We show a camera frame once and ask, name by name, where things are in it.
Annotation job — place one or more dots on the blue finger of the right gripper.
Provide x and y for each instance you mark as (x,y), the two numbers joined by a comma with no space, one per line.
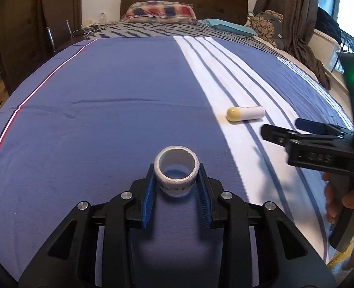
(279,136)
(318,128)

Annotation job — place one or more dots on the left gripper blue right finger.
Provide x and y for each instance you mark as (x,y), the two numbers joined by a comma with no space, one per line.
(205,202)

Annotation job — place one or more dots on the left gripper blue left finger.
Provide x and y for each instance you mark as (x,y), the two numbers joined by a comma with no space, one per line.
(149,196)

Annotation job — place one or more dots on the white tape roll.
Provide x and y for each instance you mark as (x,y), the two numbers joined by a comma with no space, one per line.
(176,168)

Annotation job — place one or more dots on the white yellow capped bottle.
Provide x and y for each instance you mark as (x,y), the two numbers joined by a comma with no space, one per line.
(238,114)

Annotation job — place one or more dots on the person's right hand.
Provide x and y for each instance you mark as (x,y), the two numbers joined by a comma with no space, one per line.
(331,205)

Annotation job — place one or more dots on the blue white striped bedsheet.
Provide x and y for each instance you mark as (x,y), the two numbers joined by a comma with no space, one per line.
(92,119)

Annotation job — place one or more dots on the teal folded cloth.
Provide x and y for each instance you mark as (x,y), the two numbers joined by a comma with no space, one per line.
(229,27)

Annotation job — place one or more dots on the brown curtain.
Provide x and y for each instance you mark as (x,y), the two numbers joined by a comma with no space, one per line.
(299,20)

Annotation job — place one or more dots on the plaid pillow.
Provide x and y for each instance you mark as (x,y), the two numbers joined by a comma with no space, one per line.
(163,12)

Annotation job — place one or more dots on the brown wooden wardrobe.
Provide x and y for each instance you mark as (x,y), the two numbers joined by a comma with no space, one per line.
(30,33)

